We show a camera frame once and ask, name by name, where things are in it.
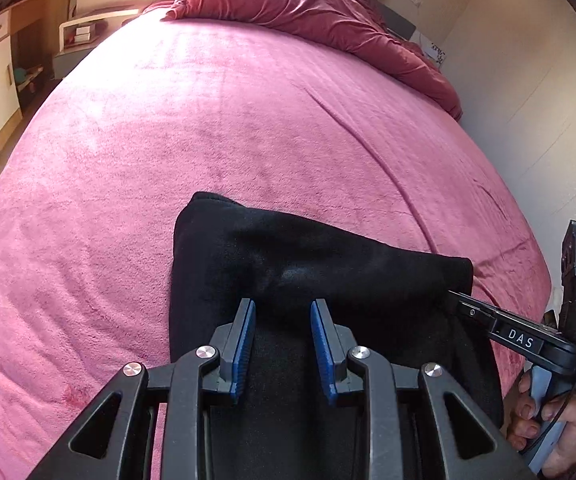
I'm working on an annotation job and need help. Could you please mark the white nightstand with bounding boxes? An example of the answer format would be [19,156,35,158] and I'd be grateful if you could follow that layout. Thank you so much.
[52,7,141,81]

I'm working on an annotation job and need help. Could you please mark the small patterned box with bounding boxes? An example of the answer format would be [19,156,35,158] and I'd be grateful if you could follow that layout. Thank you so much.
[420,35,449,68]

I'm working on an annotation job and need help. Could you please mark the stack of books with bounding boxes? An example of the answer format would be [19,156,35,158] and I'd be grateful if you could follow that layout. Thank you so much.
[70,22,108,43]

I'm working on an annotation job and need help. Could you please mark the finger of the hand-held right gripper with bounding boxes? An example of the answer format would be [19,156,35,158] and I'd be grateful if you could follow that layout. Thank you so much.
[448,289,496,333]

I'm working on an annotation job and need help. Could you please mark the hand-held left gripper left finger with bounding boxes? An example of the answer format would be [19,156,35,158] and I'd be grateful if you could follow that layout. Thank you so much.
[28,297,259,480]

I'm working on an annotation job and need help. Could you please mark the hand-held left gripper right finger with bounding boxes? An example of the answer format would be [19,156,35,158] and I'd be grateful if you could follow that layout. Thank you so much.
[309,298,539,480]

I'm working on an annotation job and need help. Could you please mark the dark red duvet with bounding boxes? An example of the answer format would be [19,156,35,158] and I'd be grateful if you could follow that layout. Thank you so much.
[140,0,464,121]

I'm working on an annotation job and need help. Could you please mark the black pants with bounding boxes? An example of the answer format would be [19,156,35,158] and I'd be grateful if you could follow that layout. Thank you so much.
[168,191,506,480]

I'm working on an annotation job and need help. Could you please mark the pink fleece bed blanket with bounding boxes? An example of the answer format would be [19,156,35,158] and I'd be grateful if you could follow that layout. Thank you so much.
[0,12,554,480]

